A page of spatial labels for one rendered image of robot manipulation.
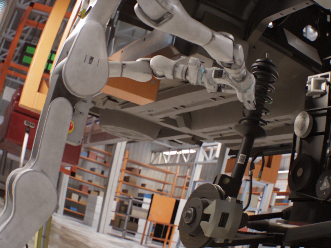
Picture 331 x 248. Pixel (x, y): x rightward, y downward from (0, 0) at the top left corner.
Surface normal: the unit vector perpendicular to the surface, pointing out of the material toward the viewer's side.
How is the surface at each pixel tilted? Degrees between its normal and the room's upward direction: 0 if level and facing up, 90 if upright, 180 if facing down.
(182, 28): 134
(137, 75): 157
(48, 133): 90
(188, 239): 90
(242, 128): 150
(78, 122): 90
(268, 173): 90
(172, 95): 98
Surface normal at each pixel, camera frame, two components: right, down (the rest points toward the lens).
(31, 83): 0.44, -0.09
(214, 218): 0.07, -0.20
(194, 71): -0.36, 0.69
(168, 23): 0.03, 0.75
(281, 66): -0.10, 0.90
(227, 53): 0.62, 0.04
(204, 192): -0.87, -0.29
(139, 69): 0.17, -0.51
